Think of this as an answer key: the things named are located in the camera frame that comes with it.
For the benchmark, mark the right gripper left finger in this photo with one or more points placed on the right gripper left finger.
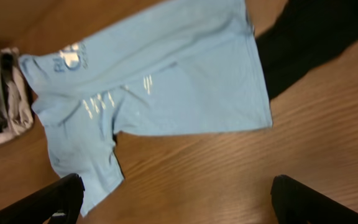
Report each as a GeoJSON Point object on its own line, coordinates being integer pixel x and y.
{"type": "Point", "coordinates": [59, 202]}

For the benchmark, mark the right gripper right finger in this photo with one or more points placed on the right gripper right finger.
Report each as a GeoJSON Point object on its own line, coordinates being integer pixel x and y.
{"type": "Point", "coordinates": [296, 203]}

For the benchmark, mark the light blue printed t-shirt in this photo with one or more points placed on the light blue printed t-shirt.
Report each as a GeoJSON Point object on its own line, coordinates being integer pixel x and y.
{"type": "Point", "coordinates": [179, 67]}

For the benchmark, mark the folded beige shirt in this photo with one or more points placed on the folded beige shirt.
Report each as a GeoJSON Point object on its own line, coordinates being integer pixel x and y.
{"type": "Point", "coordinates": [19, 110]}

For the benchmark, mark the black garment on right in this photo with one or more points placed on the black garment on right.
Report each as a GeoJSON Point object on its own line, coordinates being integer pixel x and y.
{"type": "Point", "coordinates": [306, 34]}

